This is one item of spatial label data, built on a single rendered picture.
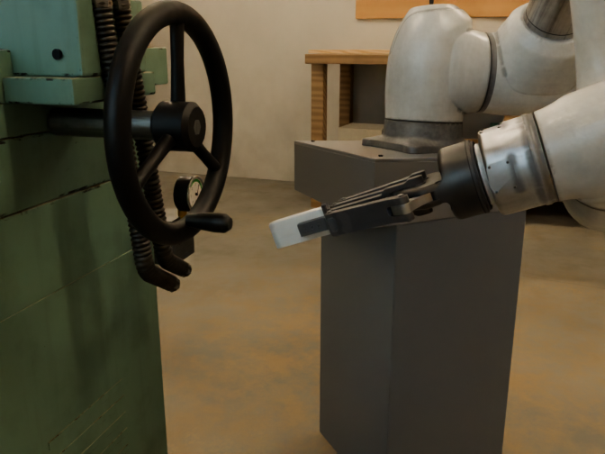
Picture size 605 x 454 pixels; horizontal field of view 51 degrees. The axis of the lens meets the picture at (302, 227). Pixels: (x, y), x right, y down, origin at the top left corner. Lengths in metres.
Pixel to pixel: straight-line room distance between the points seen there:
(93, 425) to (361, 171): 0.59
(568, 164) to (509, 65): 0.66
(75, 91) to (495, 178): 0.46
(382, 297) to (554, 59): 0.52
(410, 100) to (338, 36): 2.95
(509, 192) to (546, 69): 0.65
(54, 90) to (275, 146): 3.64
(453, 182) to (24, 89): 0.49
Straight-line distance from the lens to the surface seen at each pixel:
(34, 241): 0.87
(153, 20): 0.73
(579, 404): 1.88
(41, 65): 0.81
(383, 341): 1.24
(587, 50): 0.82
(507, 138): 0.63
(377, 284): 1.22
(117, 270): 1.03
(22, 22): 0.82
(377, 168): 1.09
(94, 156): 0.96
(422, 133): 1.24
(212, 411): 1.72
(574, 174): 0.62
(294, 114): 4.29
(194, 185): 1.10
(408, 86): 1.24
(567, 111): 0.63
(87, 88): 0.78
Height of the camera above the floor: 0.91
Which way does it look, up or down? 16 degrees down
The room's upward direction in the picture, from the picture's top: straight up
